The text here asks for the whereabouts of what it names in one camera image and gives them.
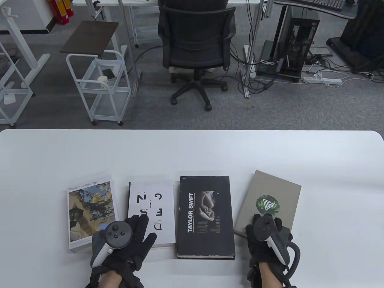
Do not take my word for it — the person's right hand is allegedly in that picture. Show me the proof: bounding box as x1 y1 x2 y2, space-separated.
245 214 294 272

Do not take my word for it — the person's left hand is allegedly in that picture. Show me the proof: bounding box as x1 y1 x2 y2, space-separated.
91 214 157 280

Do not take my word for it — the person's right forearm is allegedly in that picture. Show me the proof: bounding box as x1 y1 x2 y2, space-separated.
257 263 284 288

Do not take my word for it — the person's left forearm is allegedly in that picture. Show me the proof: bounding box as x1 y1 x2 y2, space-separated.
97 269 124 288

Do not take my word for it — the grey controller on right glove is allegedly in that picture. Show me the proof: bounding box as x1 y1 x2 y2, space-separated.
253 213 291 265

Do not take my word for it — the grey controller on glove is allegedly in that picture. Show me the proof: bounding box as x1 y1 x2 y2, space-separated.
91 221 133 269
253 213 291 265

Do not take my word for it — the white book with black letters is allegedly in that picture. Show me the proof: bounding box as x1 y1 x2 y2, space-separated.
127 181 176 248

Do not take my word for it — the grey controller on left glove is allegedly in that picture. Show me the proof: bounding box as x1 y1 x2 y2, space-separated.
91 221 133 269

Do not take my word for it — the black hardcover book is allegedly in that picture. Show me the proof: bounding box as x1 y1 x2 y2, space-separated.
176 176 236 260

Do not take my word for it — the grey book with green circle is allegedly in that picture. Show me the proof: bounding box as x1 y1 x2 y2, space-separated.
233 170 302 239

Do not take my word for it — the flower photo cover book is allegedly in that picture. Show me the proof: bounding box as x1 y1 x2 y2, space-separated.
67 179 120 252

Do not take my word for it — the black computer tower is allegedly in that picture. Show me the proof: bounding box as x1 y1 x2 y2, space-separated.
280 16 320 83

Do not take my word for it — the white metal rack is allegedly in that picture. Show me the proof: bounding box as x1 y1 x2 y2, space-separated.
0 39 34 127

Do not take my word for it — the black mesh office chair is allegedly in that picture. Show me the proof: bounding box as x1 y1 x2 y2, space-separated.
157 0 237 112

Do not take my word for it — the white desk with metal legs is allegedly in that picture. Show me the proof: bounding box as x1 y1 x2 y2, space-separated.
73 0 266 98

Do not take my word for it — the dark brown board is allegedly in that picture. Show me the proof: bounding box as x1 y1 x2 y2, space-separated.
60 20 120 57

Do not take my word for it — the white drawer trolley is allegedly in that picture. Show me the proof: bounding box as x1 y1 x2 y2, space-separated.
133 4 163 48

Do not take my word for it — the black equipment stand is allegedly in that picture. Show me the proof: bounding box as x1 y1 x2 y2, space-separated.
326 0 384 73

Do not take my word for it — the dark desk with keyboard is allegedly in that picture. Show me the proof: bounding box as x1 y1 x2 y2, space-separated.
274 0 358 20

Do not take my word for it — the black left wrist strap device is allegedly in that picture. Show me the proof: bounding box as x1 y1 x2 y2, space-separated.
84 264 144 288

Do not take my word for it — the black wrist strap device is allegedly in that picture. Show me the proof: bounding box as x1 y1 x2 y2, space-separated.
247 226 301 288
84 264 144 288

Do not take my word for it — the black right wrist strap device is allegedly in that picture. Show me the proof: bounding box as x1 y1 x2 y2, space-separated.
247 226 301 288

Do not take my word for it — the white wire trolley cart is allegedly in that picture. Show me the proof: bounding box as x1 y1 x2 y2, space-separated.
66 49 132 126

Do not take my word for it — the tangle of floor cables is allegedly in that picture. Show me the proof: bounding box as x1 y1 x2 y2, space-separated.
237 45 375 93

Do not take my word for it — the white desk frame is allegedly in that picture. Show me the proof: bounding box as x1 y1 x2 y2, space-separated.
0 5 51 89

